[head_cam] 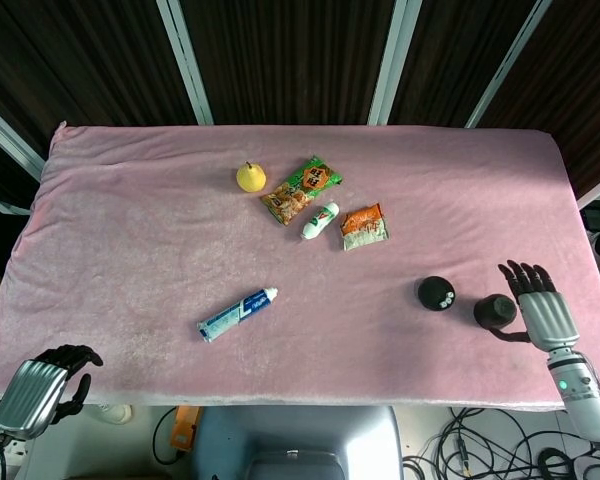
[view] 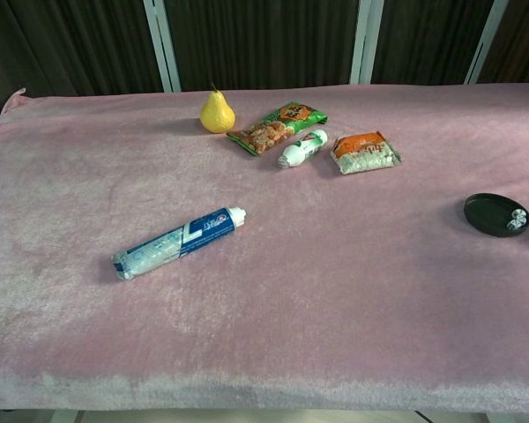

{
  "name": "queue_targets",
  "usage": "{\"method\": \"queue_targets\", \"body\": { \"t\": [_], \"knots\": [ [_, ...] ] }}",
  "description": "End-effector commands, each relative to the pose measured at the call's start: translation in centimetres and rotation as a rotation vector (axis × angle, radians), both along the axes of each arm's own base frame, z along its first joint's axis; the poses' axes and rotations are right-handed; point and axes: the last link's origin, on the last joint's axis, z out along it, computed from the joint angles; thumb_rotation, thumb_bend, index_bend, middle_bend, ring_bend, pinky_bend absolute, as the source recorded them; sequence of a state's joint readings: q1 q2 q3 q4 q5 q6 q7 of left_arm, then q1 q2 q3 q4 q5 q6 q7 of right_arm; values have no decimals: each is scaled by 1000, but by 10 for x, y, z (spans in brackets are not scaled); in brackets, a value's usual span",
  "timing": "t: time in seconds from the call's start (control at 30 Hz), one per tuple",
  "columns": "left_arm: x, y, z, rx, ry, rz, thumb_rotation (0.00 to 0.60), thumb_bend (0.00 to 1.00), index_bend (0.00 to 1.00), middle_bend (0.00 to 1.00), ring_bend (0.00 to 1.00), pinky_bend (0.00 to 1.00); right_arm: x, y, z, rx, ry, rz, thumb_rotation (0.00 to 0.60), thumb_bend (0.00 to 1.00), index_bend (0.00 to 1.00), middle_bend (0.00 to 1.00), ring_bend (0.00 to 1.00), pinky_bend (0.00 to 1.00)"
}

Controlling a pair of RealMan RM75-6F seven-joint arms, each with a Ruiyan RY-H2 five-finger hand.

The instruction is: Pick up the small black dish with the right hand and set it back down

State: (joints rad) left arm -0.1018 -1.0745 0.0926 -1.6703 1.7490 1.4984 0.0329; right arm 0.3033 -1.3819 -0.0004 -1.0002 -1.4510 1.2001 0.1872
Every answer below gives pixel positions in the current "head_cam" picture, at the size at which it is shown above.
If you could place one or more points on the right silver and black robot hand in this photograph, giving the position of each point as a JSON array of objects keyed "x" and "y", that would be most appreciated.
[{"x": 547, "y": 315}]

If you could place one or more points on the left silver and black robot hand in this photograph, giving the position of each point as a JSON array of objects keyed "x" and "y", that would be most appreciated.
[{"x": 27, "y": 392}]

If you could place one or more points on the black round container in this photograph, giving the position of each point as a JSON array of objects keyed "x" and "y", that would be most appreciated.
[{"x": 495, "y": 311}]

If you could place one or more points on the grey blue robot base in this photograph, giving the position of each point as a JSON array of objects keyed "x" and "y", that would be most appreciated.
[{"x": 295, "y": 435}]

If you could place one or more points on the black bowl with white dice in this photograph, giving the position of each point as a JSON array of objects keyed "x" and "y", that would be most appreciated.
[{"x": 432, "y": 290}]

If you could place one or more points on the white shoe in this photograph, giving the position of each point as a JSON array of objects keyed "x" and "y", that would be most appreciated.
[{"x": 115, "y": 414}]

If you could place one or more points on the orange power strip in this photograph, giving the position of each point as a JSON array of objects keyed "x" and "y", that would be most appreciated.
[{"x": 185, "y": 429}]

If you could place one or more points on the pink plush table cloth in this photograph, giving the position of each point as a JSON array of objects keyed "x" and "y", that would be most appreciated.
[{"x": 130, "y": 240}]

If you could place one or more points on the orange and silver snack packet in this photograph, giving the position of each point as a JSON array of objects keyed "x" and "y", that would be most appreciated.
[{"x": 365, "y": 227}]

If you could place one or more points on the blue and white toothpaste tube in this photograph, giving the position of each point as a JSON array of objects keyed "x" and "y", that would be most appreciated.
[{"x": 235, "y": 316}]

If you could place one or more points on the small white drink bottle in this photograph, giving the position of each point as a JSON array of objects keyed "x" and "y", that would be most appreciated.
[{"x": 319, "y": 221}]

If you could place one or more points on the green rice cracker bag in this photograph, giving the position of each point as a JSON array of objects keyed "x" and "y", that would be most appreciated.
[{"x": 300, "y": 192}]

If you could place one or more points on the yellow pear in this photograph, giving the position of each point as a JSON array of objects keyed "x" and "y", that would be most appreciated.
[{"x": 251, "y": 178}]

